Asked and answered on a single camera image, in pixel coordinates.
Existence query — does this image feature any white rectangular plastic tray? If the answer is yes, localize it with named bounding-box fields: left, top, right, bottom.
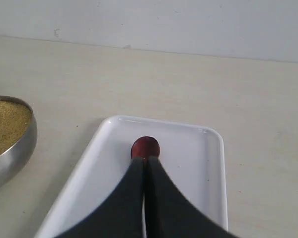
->
left=36, top=115, right=228, bottom=238

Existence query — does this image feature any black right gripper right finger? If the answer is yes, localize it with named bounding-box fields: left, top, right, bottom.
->
left=146, top=157, right=235, bottom=238

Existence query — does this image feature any dark red wooden spoon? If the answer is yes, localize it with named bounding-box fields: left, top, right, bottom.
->
left=131, top=136, right=160, bottom=162

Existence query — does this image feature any steel bowl of millet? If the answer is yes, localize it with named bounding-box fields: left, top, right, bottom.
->
left=0, top=95, right=38, bottom=186

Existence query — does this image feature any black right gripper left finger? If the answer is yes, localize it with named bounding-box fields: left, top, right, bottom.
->
left=58, top=157, right=145, bottom=238

